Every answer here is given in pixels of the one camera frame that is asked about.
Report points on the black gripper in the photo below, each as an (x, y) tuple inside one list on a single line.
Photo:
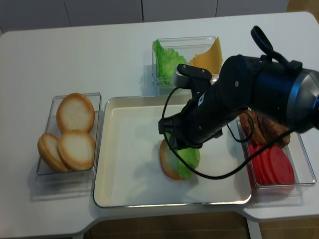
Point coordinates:
[(200, 120)]

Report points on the green lettuce leaf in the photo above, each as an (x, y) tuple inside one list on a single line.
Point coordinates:
[(192, 157)]

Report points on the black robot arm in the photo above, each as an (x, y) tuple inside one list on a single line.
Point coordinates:
[(288, 97)]

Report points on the yellow cheese slices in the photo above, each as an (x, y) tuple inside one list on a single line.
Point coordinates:
[(211, 60)]

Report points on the clear lettuce cheese container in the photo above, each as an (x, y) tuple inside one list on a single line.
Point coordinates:
[(180, 50)]

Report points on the remaining green lettuce leaves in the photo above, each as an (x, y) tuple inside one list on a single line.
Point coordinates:
[(167, 61)]

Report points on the left brown meat patties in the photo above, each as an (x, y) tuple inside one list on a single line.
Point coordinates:
[(250, 125)]

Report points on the right brown meat patty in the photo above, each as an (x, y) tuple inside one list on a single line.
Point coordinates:
[(272, 130)]

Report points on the bun half on tray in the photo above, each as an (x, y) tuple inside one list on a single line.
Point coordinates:
[(168, 162)]

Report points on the red tomato slices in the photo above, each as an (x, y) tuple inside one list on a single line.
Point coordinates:
[(273, 171)]

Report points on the clear meat tomato container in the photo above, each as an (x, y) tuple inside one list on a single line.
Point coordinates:
[(304, 174)]

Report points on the white parchment paper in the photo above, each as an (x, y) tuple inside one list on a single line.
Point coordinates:
[(139, 178)]

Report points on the white metal tray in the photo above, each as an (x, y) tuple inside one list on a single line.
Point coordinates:
[(107, 155)]

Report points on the back bun half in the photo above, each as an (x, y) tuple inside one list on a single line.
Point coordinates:
[(75, 112)]

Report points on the front right bun half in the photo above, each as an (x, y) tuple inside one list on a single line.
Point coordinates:
[(76, 149)]

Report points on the clear bun container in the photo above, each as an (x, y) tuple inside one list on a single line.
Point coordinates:
[(44, 174)]

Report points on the front left bun half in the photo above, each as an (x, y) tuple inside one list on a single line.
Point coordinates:
[(47, 148)]

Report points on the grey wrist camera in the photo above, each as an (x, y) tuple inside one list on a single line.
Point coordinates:
[(192, 78)]

